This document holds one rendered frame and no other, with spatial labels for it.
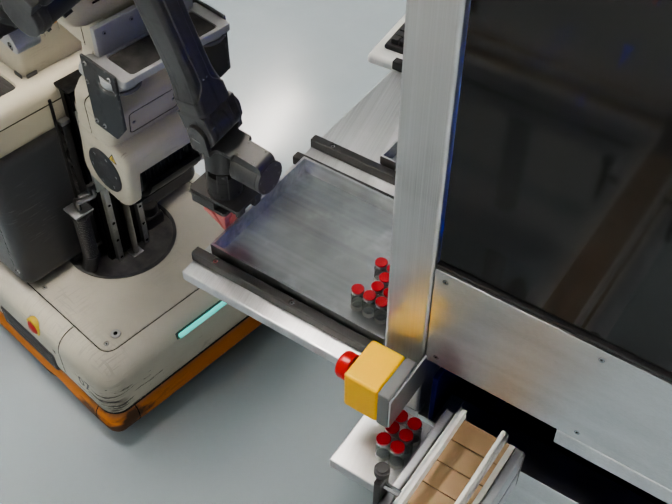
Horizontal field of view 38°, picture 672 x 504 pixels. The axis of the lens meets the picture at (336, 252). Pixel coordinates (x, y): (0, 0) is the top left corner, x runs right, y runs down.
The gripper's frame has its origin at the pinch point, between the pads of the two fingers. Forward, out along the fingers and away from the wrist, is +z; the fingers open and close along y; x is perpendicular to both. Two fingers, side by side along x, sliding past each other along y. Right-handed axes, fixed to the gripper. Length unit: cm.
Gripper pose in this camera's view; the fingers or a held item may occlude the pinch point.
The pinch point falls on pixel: (229, 226)
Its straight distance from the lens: 165.3
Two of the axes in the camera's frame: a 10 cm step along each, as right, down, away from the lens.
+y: 8.2, 4.3, -3.7
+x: 5.7, -6.1, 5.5
